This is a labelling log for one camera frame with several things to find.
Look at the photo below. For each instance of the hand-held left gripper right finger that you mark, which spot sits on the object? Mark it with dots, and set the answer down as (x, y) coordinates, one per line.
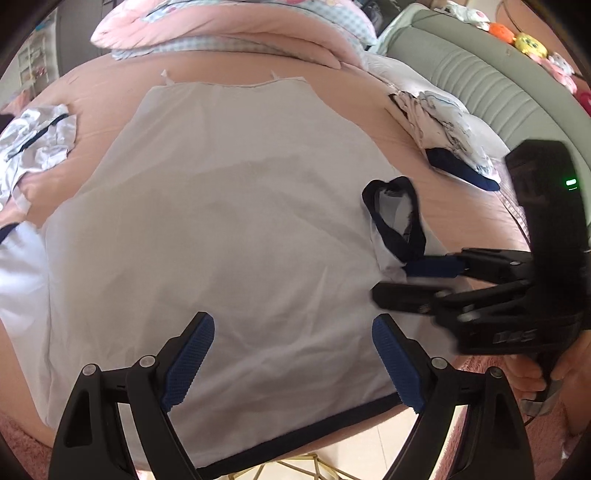
(399, 364)

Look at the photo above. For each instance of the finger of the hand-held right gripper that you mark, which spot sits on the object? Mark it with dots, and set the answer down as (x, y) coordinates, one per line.
(415, 297)
(438, 267)

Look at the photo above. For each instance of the pink bed sheet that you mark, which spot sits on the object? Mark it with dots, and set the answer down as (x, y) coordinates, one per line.
(360, 106)

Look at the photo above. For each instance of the pink white plush toy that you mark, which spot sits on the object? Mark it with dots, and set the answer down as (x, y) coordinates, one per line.
(561, 69)

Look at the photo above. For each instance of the orange plush toy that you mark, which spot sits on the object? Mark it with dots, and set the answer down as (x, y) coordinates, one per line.
(501, 32)

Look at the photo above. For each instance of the light blue printed folded garment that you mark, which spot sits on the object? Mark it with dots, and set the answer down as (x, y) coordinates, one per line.
(457, 134)

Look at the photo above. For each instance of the crumpled white navy-lined garment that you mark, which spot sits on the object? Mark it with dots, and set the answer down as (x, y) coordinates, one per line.
(41, 134)

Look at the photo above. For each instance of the navy folded garment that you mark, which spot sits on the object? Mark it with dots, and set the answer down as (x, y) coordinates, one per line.
(461, 169)

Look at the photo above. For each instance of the red plush toy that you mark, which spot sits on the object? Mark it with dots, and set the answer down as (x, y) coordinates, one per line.
(584, 99)

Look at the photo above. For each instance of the pink folded quilt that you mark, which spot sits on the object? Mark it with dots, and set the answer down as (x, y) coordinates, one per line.
(221, 32)

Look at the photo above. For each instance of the stack of folded clothes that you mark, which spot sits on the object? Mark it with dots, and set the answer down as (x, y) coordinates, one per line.
(411, 115)

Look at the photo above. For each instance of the grey padded headboard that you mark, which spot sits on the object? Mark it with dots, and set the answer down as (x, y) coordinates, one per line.
(485, 78)

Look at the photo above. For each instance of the yellow plush toy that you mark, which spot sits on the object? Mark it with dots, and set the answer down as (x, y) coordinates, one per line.
(531, 44)

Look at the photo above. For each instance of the person's right hand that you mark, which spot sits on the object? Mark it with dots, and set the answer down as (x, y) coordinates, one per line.
(524, 376)

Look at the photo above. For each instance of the white shirt navy trim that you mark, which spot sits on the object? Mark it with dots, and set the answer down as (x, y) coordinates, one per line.
(207, 230)

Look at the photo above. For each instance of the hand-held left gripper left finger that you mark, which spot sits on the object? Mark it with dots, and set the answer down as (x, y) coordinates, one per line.
(189, 360)

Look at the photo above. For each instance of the glass wardrobe with clothes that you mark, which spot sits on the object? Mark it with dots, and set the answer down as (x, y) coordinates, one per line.
(369, 11)

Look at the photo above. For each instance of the grey door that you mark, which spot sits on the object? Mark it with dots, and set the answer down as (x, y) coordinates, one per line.
(78, 32)

